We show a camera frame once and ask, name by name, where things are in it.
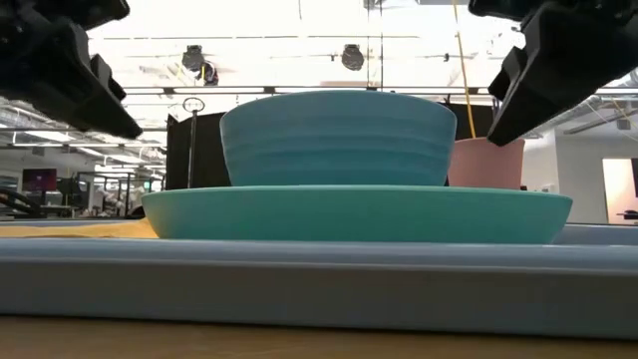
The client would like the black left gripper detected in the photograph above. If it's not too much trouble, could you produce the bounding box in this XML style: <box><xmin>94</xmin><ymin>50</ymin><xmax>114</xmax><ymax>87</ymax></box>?
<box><xmin>0</xmin><ymin>0</ymin><xmax>144</xmax><ymax>140</ymax></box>

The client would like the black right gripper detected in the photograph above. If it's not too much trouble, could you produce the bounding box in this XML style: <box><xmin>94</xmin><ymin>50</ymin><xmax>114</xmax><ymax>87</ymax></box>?
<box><xmin>468</xmin><ymin>0</ymin><xmax>638</xmax><ymax>147</ymax></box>

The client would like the pink cup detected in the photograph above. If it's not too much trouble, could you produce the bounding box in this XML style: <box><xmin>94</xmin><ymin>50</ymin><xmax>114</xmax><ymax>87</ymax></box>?
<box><xmin>447</xmin><ymin>137</ymin><xmax>526</xmax><ymax>190</ymax></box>

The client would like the yellow cloth napkin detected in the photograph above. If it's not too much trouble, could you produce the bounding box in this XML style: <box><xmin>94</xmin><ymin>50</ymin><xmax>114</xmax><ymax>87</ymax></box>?
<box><xmin>0</xmin><ymin>218</ymin><xmax>160</xmax><ymax>239</ymax></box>

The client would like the blue bowl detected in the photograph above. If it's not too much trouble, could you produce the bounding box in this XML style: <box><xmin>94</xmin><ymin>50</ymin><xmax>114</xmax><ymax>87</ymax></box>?
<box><xmin>218</xmin><ymin>89</ymin><xmax>459</xmax><ymax>187</ymax></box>

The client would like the teal plate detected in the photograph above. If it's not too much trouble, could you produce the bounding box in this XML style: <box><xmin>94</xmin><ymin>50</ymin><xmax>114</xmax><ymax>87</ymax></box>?
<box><xmin>141</xmin><ymin>183</ymin><xmax>573</xmax><ymax>245</ymax></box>

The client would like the blue plastic tray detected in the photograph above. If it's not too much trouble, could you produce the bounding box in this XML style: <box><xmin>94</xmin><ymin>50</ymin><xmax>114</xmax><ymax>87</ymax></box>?
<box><xmin>0</xmin><ymin>218</ymin><xmax>638</xmax><ymax>341</ymax></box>

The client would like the purple lit monitor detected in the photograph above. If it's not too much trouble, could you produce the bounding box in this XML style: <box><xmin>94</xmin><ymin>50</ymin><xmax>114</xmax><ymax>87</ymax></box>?
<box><xmin>22</xmin><ymin>168</ymin><xmax>58</xmax><ymax>193</ymax></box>

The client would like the black ceiling lamp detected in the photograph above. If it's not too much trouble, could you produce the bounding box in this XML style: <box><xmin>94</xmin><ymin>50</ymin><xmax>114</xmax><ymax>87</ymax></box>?
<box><xmin>340</xmin><ymin>43</ymin><xmax>366</xmax><ymax>72</ymax></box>
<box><xmin>180</xmin><ymin>43</ymin><xmax>220</xmax><ymax>87</ymax></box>

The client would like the black curved pipe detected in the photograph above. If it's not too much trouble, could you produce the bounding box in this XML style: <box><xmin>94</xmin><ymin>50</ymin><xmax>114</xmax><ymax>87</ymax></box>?
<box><xmin>0</xmin><ymin>186</ymin><xmax>49</xmax><ymax>218</ymax></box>

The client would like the yellow cable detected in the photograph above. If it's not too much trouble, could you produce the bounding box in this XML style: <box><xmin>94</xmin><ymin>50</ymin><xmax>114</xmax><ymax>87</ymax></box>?
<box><xmin>451</xmin><ymin>0</ymin><xmax>479</xmax><ymax>140</ymax></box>

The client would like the black stand with ring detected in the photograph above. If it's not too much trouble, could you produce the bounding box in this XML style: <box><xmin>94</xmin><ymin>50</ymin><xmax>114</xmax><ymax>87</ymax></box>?
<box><xmin>181</xmin><ymin>97</ymin><xmax>206</xmax><ymax>189</ymax></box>

